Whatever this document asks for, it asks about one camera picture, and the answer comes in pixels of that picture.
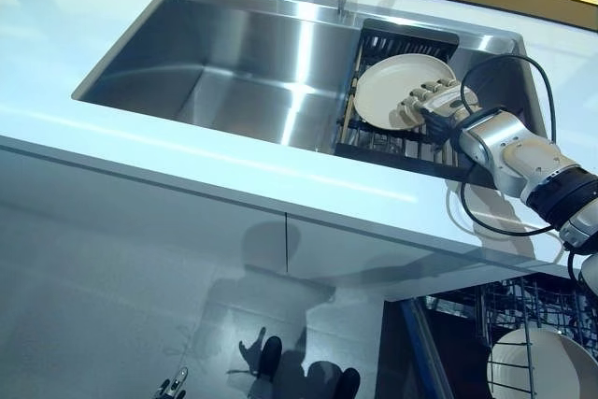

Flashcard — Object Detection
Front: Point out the black dish rack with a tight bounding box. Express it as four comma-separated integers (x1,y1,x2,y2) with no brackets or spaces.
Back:
334,18,462,170

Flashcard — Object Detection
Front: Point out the beige round plate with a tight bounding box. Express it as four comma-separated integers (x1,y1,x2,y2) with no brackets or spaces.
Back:
485,327,593,399
353,53,458,132

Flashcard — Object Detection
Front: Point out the stainless steel sink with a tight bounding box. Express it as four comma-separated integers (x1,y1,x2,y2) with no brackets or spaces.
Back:
72,0,547,185

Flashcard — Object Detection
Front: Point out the robot left hand dark palm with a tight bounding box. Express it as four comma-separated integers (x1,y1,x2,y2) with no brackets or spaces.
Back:
155,366,189,399

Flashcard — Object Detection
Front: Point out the dishwasher plate rack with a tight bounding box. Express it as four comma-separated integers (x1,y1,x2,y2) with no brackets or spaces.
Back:
427,277,598,399

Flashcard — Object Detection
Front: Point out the robot right hand dark palm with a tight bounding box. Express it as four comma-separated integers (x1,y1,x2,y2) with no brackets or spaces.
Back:
389,76,481,133

